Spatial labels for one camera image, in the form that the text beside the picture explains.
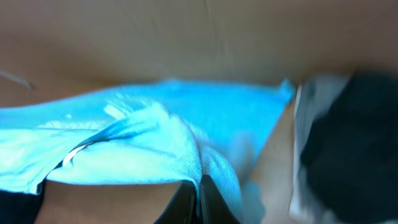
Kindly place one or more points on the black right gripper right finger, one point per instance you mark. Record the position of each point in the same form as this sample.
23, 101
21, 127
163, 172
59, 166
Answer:
213, 208

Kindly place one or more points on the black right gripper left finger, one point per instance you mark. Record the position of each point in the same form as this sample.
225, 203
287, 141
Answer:
181, 209

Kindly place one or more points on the light blue printed t-shirt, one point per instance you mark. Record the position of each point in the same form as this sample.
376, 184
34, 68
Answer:
146, 134

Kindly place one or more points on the grey folded clothes stack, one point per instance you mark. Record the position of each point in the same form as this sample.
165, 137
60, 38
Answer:
306, 124

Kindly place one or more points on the black folded garment on stack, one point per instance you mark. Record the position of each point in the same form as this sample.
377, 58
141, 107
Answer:
354, 149

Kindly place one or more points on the brown cardboard backboard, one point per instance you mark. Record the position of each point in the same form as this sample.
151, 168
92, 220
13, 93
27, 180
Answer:
64, 48

